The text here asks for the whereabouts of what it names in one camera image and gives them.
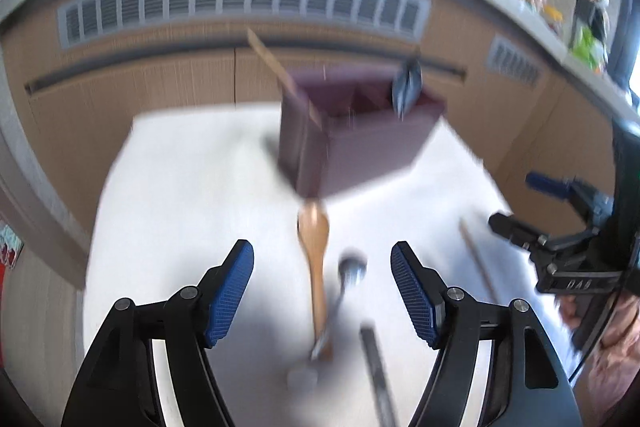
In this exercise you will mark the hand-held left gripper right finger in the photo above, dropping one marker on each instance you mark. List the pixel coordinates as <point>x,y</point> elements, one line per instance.
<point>415,297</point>

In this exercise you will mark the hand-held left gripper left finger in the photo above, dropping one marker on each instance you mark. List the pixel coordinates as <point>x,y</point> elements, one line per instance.
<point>230,292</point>

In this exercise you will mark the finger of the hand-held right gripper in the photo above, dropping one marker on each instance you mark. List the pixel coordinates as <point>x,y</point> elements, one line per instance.
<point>515,229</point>
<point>547,184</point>

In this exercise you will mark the metal spoon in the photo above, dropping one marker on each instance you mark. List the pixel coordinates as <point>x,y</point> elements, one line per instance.
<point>352,266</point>

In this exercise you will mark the wooden spoon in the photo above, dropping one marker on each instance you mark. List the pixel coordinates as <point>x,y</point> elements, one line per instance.
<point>314,232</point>

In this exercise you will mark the brown plastic utensil holder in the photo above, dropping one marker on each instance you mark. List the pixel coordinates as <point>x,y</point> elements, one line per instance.
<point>365,147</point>

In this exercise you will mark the wooden chopstick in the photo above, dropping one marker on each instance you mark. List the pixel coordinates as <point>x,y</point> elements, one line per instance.
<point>280,74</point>
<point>477,257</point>

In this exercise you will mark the person's right forearm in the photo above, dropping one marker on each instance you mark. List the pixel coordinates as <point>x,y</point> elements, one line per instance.
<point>620,357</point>

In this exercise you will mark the cream white cloth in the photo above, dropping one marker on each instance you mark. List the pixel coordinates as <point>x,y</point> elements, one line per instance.
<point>200,182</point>

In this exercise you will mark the short grey vent grille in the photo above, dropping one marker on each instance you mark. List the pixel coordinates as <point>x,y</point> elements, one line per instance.
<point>515,61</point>

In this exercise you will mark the green packet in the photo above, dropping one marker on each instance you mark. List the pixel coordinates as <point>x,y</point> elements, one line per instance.
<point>587,49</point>

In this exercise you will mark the jar with red contents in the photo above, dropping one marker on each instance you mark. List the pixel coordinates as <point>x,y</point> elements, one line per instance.
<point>555,19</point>

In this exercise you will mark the red floor mat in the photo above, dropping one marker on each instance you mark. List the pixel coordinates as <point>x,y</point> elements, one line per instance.
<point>10,247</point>

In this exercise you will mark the wooden base cabinet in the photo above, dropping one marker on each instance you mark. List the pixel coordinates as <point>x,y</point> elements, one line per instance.
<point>150,82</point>

